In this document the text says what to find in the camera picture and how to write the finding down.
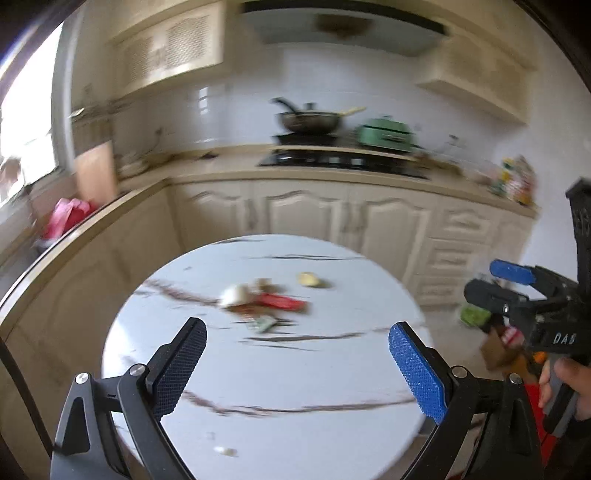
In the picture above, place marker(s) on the brown cardboard box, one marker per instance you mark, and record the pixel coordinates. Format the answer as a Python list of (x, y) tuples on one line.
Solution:
[(498, 351)]

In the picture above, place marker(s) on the group of condiment bottles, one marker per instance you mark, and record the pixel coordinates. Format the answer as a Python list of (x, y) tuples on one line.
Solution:
[(517, 180)]

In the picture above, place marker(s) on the small brown ginger piece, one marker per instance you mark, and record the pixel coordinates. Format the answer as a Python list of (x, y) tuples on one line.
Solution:
[(264, 285)]

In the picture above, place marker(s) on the cream lattice upper cabinet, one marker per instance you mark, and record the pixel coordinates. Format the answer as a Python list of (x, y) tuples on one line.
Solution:
[(171, 46)]

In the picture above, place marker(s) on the yellow cut ginger piece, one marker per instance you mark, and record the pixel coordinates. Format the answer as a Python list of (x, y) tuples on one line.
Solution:
[(308, 279)]

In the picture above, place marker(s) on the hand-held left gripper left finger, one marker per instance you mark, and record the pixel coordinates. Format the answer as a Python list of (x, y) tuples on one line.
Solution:
[(182, 364)]

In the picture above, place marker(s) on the green torn wrapper scrap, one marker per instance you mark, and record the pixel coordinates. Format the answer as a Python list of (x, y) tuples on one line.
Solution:
[(265, 324)]

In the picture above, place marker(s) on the green electric cooking pot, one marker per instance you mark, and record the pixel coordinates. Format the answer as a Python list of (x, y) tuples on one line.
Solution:
[(385, 134)]

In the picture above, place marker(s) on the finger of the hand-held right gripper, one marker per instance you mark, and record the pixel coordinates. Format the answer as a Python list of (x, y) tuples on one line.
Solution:
[(510, 272), (485, 297)]

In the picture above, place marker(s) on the round white marble table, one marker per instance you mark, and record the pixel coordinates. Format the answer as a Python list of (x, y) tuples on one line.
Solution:
[(318, 217)]

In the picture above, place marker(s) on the stacked white dishes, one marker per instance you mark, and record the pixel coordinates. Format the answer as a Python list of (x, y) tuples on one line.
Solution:
[(131, 166)]

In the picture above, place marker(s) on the person's right hand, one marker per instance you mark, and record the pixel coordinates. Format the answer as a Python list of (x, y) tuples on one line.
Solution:
[(579, 383)]

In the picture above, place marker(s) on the black gas hob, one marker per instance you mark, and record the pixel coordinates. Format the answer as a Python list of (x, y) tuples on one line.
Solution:
[(344, 165)]

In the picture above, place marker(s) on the wooden cutting board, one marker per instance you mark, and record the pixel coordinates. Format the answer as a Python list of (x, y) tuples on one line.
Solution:
[(94, 173)]

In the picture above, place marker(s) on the wall utensil rail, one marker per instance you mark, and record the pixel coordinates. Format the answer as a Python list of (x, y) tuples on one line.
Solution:
[(92, 108)]

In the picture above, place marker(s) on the plastic bag of green produce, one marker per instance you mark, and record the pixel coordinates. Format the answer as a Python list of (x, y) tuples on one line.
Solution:
[(475, 316)]

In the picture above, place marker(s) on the red sauce packet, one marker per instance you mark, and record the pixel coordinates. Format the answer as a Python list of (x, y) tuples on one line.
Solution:
[(281, 302)]

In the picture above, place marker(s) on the kitchen range hood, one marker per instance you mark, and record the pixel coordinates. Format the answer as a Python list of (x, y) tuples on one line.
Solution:
[(341, 25)]

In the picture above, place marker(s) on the white garlic bulb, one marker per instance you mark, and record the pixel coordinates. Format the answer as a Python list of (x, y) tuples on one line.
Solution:
[(233, 295)]

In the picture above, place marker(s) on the small pale food scrap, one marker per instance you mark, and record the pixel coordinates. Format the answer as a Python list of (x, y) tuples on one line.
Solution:
[(227, 451)]

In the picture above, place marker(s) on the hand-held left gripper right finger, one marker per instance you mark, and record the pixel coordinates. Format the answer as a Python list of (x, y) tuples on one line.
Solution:
[(415, 374)]

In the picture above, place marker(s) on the cream plain upper cabinet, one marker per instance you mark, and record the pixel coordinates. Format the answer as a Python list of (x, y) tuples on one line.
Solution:
[(480, 69)]

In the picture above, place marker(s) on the kitchen window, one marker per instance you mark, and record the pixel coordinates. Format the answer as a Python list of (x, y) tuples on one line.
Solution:
[(27, 106)]

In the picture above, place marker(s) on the black portable burner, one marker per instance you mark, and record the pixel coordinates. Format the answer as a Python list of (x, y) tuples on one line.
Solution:
[(307, 139)]

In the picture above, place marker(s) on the dark wok with lid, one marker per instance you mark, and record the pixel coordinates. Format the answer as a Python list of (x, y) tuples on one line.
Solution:
[(309, 121)]

